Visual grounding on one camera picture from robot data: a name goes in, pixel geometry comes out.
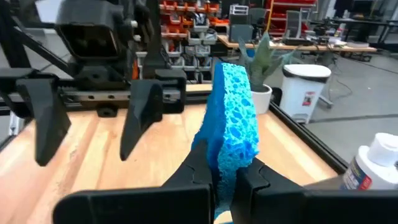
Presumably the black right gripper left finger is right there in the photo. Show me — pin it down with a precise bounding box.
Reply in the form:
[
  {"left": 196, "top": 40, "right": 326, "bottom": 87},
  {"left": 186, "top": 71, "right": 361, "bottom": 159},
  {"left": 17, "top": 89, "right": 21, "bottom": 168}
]
[{"left": 52, "top": 139, "right": 216, "bottom": 224}]

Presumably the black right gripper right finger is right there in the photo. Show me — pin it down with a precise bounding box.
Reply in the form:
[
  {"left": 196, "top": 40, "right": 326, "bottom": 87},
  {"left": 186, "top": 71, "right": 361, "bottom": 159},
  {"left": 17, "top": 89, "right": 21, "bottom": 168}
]
[{"left": 230, "top": 157, "right": 398, "bottom": 224}]

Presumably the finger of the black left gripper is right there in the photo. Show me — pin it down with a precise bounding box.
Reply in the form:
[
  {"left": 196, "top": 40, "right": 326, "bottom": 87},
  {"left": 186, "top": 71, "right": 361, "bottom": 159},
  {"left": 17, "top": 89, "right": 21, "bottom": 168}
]
[
  {"left": 119, "top": 68, "right": 187, "bottom": 162},
  {"left": 0, "top": 67, "right": 72, "bottom": 167}
]

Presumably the blue cellulose sponge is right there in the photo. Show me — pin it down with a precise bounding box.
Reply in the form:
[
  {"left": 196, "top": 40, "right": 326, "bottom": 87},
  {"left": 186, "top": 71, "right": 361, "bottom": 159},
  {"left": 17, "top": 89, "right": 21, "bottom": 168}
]
[{"left": 190, "top": 61, "right": 261, "bottom": 220}]

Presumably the white plastic restorer bottle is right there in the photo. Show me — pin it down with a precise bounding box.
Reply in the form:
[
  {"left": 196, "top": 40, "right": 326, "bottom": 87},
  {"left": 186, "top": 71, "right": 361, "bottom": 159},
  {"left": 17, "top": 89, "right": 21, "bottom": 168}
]
[{"left": 340, "top": 132, "right": 398, "bottom": 191}]

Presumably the orange bin storage rack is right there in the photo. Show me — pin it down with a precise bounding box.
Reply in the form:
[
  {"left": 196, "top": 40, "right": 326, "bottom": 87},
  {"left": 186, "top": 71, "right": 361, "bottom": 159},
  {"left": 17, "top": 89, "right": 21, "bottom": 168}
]
[{"left": 160, "top": 0, "right": 231, "bottom": 83}]

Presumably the white pedal trash bin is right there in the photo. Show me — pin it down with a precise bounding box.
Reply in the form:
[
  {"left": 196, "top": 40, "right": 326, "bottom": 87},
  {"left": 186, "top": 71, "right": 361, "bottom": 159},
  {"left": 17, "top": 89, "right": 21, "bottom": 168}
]
[{"left": 279, "top": 63, "right": 333, "bottom": 124}]

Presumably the grey stand base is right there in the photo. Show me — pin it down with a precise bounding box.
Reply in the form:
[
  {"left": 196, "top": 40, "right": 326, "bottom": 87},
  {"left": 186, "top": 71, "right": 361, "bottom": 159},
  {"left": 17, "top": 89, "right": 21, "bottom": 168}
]
[{"left": 317, "top": 95, "right": 335, "bottom": 110}]

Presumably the grey storage box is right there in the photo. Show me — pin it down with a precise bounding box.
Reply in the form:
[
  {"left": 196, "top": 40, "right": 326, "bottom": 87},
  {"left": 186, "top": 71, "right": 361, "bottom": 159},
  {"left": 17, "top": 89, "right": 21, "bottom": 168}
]
[{"left": 229, "top": 24, "right": 255, "bottom": 44}]

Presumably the green plant in white pot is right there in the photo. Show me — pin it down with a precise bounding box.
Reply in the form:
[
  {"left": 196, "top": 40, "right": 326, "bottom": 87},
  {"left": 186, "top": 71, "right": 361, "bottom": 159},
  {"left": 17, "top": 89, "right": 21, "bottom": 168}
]
[{"left": 238, "top": 30, "right": 296, "bottom": 115}]

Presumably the wooden workbench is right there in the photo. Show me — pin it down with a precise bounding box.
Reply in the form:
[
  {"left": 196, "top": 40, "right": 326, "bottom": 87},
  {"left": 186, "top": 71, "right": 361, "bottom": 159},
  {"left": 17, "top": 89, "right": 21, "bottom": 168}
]
[{"left": 217, "top": 33, "right": 377, "bottom": 54}]

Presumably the red shelving unit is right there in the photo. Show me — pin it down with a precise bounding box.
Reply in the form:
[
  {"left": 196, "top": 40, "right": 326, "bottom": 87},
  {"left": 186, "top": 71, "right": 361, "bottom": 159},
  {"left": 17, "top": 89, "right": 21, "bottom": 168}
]
[{"left": 266, "top": 0, "right": 317, "bottom": 37}]

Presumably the black office table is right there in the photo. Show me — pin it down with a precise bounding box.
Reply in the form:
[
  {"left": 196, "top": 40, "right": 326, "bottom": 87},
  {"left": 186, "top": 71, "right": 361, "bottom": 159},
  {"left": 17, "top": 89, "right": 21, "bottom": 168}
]
[{"left": 323, "top": 17, "right": 398, "bottom": 50}]

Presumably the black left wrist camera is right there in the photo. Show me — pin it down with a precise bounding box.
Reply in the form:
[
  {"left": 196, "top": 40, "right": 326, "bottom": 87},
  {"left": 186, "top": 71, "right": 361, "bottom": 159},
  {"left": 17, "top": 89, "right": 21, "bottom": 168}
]
[{"left": 55, "top": 0, "right": 125, "bottom": 60}]

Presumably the white wire basket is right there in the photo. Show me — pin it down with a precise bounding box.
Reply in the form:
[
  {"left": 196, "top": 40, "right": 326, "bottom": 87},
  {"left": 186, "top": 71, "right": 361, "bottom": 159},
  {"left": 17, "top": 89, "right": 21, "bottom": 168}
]
[{"left": 229, "top": 3, "right": 250, "bottom": 16}]

